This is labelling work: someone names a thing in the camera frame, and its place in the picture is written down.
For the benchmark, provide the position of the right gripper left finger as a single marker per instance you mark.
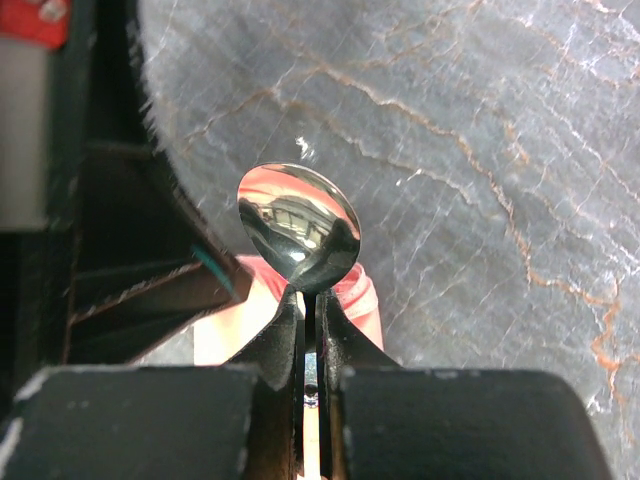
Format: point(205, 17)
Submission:
point(275, 444)

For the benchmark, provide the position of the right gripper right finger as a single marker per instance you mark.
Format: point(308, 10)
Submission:
point(339, 344)

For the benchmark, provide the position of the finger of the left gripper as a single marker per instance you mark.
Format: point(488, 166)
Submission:
point(160, 295)

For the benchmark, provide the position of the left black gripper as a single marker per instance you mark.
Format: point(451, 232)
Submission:
point(88, 194)

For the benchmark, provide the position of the light pink satin napkin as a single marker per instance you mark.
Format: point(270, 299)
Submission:
point(220, 336)

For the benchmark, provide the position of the spoon with wooden handle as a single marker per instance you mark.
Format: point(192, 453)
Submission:
point(306, 230)

